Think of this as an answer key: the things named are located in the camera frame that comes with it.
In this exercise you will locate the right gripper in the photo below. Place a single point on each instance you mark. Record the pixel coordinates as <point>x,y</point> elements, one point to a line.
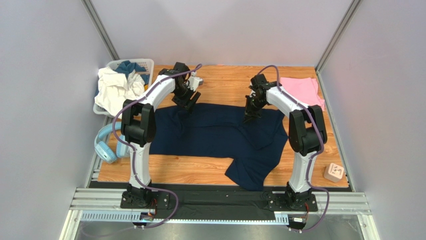
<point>252,103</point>

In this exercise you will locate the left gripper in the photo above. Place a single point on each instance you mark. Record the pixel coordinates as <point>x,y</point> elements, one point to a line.
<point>189,104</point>

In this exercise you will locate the navy blue t shirt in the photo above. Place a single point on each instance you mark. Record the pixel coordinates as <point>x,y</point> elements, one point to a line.
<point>218,131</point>

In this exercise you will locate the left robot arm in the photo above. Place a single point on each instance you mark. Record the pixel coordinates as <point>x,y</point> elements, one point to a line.
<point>138,127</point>

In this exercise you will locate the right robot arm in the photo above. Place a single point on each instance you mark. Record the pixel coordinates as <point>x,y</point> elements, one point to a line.
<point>306,134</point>

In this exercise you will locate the white laundry basket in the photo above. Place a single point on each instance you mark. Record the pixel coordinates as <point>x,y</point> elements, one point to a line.
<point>144,62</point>

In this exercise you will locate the folded pink t shirt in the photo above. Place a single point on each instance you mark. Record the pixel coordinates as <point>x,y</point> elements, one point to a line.
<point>306,90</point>

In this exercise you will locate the blue t shirt in basket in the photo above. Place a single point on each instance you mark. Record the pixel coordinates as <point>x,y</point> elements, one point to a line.
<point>126,67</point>

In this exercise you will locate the white t shirt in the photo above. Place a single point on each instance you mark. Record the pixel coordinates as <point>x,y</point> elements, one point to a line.
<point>114,88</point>

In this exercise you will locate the light blue headphones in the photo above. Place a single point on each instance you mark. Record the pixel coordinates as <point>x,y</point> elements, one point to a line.
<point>103,151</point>

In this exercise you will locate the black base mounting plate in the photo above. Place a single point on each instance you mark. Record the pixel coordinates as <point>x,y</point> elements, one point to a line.
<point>215,202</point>

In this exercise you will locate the pink cube power socket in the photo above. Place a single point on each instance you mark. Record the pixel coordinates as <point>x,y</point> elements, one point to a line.
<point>334,172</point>

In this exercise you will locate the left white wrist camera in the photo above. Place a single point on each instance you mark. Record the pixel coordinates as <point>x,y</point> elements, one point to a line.
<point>194,82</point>

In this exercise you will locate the aluminium front rail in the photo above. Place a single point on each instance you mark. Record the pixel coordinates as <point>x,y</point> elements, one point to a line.
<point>103,205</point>

